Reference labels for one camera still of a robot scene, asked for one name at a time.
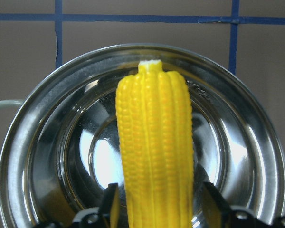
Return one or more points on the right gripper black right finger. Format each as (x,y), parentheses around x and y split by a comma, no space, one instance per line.
(216,210)

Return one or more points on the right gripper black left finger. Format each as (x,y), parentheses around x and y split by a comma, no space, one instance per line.
(109,211)

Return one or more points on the yellow corn cob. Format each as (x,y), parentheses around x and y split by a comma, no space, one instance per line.
(154,119)

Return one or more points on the pale green steel pot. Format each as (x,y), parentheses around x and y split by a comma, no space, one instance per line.
(62,149)

